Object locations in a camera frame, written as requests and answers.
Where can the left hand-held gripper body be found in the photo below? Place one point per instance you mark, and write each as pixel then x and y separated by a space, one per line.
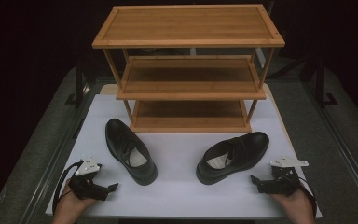
pixel 87 186

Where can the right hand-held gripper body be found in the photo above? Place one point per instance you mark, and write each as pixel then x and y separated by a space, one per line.
pixel 279 183

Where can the black leather shoe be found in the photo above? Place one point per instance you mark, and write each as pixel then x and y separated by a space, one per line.
pixel 118 133
pixel 251 143

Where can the wooden shoe rack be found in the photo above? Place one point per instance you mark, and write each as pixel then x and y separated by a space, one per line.
pixel 186 25

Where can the person's right hand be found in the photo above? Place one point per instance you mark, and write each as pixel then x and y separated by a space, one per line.
pixel 295 207

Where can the person's left hand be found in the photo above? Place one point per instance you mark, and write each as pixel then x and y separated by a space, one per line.
pixel 68 208

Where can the black metal stand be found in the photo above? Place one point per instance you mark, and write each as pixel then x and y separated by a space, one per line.
pixel 79 84
pixel 319 84

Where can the aluminium rail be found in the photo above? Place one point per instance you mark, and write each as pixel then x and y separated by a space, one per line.
pixel 338 137
pixel 59 149

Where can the white frame bar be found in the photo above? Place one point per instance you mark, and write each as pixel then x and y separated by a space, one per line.
pixel 193 51
pixel 260 57

